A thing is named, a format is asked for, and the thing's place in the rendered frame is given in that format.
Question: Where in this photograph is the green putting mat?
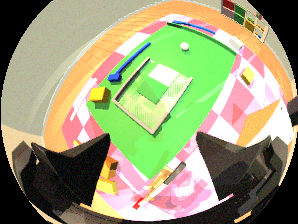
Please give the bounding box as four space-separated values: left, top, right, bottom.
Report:
86 24 235 180

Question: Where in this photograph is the white golf ball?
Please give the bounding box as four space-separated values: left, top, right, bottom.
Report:
180 43 189 51

